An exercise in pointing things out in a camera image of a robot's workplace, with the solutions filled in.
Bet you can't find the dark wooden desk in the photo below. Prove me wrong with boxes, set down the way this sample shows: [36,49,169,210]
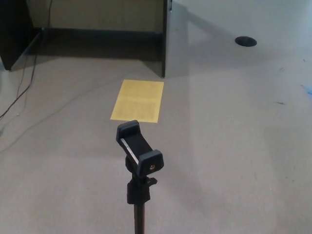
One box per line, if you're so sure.
[0,0,190,78]

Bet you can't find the black round floor cover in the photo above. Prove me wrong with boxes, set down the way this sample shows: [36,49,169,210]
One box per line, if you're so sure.
[234,36,257,47]

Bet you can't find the black power cable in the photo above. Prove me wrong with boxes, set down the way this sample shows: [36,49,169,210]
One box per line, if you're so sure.
[0,0,53,118]

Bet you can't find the yellow paper sheet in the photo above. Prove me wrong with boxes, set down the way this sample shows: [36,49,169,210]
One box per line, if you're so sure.
[110,79,165,123]

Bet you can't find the black tripod with phone holder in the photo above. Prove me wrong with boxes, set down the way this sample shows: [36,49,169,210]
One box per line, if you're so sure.
[116,119,164,234]

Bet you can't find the thin grey cable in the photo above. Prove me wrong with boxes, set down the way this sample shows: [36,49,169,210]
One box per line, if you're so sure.
[0,80,124,153]

